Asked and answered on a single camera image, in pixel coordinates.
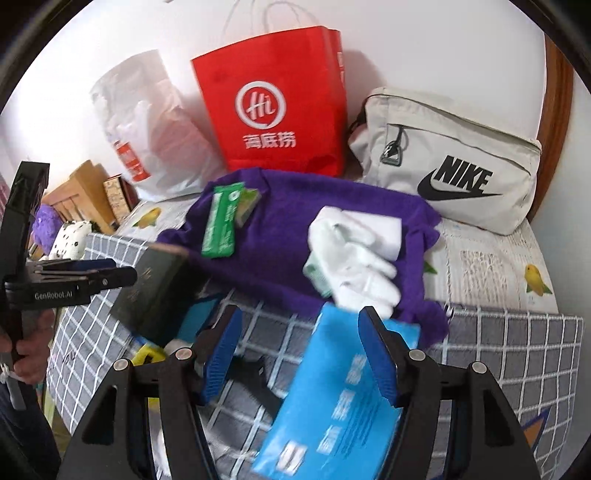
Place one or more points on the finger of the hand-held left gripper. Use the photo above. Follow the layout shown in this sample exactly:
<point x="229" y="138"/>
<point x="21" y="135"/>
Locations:
<point x="115" y="278"/>
<point x="87" y="265"/>

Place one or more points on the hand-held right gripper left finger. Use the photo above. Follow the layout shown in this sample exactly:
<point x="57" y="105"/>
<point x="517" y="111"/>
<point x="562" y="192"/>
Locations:
<point x="221" y="355"/>

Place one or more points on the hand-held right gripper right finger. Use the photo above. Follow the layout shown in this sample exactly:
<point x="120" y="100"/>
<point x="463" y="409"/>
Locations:
<point x="378" y="355"/>

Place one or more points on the dark tin box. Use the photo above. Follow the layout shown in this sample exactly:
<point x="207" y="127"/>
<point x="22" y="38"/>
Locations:
<point x="152" y="295"/>

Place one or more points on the yellow pouch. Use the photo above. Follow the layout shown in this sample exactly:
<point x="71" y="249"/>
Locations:
<point x="147" y="354"/>

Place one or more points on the blue tissue pack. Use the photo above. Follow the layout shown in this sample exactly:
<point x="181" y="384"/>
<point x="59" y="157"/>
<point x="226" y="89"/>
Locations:
<point x="323" y="415"/>

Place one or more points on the green wipes packet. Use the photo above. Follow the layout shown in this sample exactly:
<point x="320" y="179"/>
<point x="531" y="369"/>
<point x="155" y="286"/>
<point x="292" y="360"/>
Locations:
<point x="221" y="226"/>

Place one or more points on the white sponge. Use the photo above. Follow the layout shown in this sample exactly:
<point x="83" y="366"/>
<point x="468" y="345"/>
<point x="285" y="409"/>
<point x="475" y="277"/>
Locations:
<point x="388" y="230"/>

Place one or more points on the person's left hand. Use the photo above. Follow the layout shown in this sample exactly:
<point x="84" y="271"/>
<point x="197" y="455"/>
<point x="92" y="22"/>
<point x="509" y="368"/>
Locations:
<point x="34" y="350"/>

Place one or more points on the white dotted pillow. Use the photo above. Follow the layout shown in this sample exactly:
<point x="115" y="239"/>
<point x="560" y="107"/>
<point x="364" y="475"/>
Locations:
<point x="69" y="237"/>

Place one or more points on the teal packet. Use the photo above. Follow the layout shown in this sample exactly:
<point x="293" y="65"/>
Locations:
<point x="196" y="321"/>

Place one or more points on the purple plush toy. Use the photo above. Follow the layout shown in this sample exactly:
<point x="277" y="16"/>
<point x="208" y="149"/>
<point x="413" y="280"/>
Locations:
<point x="46" y="226"/>

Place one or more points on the brown patterned box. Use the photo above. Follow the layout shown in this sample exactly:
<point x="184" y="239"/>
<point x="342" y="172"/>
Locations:
<point x="117" y="198"/>

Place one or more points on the wooden headboard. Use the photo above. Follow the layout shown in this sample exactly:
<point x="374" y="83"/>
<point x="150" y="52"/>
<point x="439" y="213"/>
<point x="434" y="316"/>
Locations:
<point x="83" y="189"/>

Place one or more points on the grey checked blanket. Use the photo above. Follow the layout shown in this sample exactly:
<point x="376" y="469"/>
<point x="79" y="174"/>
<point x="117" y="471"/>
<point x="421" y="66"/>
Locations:
<point x="498" y="341"/>

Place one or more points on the purple towel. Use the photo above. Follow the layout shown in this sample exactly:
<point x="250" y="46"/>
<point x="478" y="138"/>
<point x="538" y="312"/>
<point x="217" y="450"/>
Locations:
<point x="277" y="230"/>

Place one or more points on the bird print table cover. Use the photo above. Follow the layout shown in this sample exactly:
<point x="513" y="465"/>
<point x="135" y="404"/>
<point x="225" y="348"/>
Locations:
<point x="485" y="267"/>

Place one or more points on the person's blue trousers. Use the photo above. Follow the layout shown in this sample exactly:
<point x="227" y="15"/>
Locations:
<point x="27" y="438"/>

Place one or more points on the white plastic bag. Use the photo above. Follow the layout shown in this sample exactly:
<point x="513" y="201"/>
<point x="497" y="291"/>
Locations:
<point x="138" y="106"/>

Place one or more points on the beige waist bag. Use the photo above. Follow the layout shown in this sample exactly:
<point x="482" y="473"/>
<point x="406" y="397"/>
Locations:
<point x="461" y="138"/>

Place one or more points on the red paper bag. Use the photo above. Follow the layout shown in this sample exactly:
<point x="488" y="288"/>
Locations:
<point x="277" y="69"/>

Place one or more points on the wooden door frame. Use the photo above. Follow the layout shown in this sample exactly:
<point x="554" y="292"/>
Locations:
<point x="556" y="92"/>

